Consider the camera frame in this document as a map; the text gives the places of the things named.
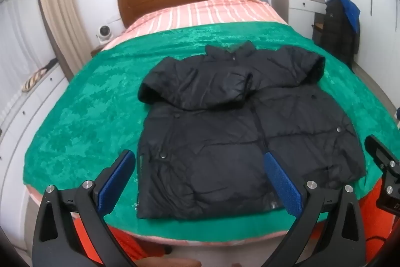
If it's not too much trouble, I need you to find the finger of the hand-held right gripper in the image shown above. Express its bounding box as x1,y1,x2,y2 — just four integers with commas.
365,135,400,219

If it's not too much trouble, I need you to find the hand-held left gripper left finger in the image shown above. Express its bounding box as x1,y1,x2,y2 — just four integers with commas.
33,150,136,267

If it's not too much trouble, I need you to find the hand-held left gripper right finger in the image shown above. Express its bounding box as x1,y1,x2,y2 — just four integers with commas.
265,152,366,267

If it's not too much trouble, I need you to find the black puffer jacket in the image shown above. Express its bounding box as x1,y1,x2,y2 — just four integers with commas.
137,40,367,220

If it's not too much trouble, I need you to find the person's left hand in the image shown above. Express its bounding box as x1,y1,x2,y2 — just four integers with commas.
134,257,202,267

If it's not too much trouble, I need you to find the orange red cloth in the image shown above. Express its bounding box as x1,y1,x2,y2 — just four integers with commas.
73,189,400,267

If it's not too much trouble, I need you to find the green plush blanket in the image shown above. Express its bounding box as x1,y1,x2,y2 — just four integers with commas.
23,20,400,245

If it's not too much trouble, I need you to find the white low window cabinet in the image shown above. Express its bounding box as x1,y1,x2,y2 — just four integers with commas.
0,57,70,255

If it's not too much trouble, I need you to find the striped rolled cloth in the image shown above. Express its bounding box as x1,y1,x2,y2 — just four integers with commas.
22,68,47,93

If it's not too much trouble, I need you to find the white round fan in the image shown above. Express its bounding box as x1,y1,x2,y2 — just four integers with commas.
95,25,114,45

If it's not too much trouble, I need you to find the dark jacket on chair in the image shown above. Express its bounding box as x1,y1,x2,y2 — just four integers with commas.
320,0,360,67

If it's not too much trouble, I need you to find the wooden chair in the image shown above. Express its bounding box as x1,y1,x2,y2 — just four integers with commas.
312,21,326,45

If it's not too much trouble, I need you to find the blue garment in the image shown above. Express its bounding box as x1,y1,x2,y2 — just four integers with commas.
331,0,361,34

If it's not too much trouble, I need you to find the white sheer curtain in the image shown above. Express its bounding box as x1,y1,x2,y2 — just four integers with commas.
0,0,55,117

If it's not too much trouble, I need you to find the white desk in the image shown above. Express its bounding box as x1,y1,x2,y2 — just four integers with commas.
270,0,329,39

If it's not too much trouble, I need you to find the beige curtain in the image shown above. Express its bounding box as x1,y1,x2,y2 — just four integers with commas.
35,0,93,83

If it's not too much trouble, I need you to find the pink striped bedsheet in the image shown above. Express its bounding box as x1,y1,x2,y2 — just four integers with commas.
100,0,290,52

